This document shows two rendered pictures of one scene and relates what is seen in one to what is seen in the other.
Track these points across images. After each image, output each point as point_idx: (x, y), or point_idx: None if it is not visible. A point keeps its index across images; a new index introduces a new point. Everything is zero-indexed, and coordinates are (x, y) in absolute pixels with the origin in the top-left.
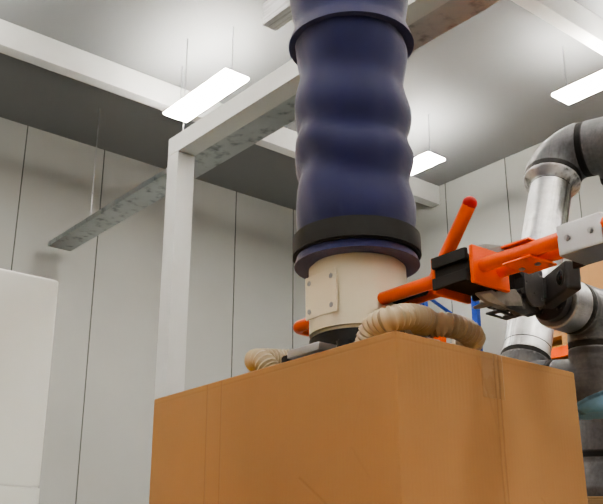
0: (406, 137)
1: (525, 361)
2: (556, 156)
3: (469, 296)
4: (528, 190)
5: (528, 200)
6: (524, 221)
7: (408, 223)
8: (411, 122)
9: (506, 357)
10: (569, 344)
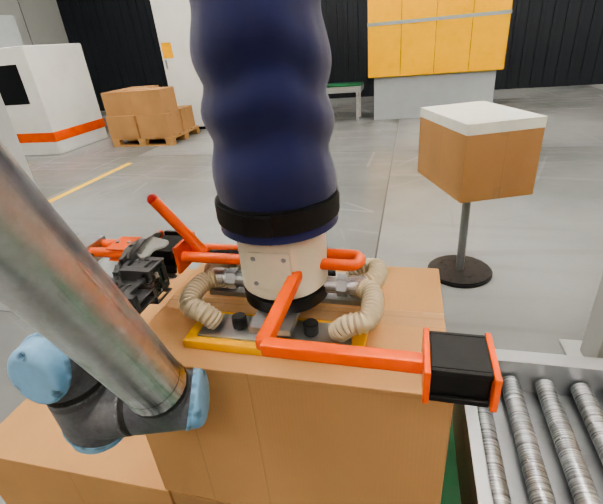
0: (203, 89)
1: (152, 319)
2: None
3: (178, 268)
4: None
5: (28, 176)
6: (65, 222)
7: (217, 194)
8: (195, 61)
9: (163, 307)
10: None
